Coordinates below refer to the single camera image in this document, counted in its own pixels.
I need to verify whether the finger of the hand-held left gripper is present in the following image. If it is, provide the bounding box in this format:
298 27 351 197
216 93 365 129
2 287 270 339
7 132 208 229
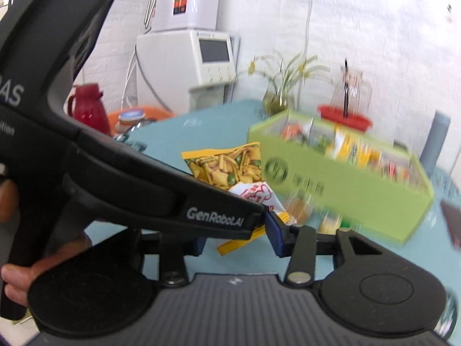
248 206 269 240

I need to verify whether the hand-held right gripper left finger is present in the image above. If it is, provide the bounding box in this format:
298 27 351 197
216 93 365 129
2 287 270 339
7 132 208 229
92 228 207 288

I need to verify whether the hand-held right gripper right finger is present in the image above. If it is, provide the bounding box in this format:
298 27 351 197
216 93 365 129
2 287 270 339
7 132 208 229
266 211 384 286

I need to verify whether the yellow crisps snack packet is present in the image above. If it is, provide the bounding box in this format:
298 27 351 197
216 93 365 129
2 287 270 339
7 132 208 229
181 142 299 256

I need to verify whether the green cardboard box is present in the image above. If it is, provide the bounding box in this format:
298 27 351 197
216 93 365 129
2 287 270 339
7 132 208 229
247 110 434 249

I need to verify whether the person's left hand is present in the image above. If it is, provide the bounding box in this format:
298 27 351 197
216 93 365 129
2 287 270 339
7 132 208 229
0 180 93 305

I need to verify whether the clear round biscuit packet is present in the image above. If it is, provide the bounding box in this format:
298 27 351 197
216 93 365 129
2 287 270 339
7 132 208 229
288 193 312 224

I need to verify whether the red thermos jug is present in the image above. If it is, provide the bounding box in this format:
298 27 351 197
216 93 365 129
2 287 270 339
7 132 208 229
68 83 112 138

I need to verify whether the small lidded jar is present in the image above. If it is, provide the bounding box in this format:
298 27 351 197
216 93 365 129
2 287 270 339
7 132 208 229
118 110 146 130

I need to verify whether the orange plastic basin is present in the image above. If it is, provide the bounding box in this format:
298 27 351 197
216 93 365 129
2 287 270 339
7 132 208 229
107 105 175 136

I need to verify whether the red orange snack packet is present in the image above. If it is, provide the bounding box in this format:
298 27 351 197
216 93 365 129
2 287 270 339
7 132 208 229
281 124 307 143

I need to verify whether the small green snack packet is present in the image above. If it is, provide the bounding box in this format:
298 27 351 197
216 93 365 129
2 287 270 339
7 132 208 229
313 135 334 153

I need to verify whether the flowering plant in glass vase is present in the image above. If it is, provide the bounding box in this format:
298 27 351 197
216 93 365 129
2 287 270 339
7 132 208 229
238 53 330 116

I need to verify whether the red plastic bowl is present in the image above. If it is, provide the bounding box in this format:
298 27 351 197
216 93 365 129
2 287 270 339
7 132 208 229
318 104 373 133

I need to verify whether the white machine with screen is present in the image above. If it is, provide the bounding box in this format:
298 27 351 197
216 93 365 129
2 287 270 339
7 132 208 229
136 31 240 112

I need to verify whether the glass pitcher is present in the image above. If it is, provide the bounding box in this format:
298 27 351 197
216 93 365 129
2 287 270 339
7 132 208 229
329 58 373 116

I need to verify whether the grey bottle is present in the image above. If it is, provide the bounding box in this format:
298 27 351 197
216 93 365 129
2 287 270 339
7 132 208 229
420 110 452 168

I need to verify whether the white wall-mounted water purifier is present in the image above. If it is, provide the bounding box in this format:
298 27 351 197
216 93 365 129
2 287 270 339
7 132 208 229
146 0 222 33

